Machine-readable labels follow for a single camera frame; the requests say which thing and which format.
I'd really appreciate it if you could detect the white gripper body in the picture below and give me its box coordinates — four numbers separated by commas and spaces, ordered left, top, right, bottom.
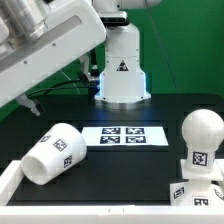
0, 0, 106, 108

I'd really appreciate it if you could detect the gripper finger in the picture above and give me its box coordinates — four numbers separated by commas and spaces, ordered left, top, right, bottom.
77, 54, 90, 85
16, 94, 44, 116

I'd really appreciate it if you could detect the white lamp shade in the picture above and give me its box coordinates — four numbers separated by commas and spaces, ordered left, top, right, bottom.
21, 123, 87, 185

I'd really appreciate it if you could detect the white lamp bulb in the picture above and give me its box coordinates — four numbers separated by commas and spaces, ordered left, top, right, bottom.
182, 109, 224, 173

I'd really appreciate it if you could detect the white lamp base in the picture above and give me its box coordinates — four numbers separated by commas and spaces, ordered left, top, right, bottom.
170, 159, 224, 208

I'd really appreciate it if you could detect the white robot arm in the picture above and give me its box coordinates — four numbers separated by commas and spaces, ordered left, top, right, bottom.
0, 0, 161, 113

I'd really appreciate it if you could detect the white marker sheet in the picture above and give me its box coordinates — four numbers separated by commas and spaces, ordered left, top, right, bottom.
82, 126, 168, 146

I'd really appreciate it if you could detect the grey camera cable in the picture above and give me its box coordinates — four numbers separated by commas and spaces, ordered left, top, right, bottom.
59, 69, 81, 96

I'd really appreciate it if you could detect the black cable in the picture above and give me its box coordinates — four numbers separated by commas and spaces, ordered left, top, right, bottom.
26, 79, 98, 101

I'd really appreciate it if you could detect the black camera on stand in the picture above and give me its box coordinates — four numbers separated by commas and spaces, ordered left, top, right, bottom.
89, 10, 131, 98

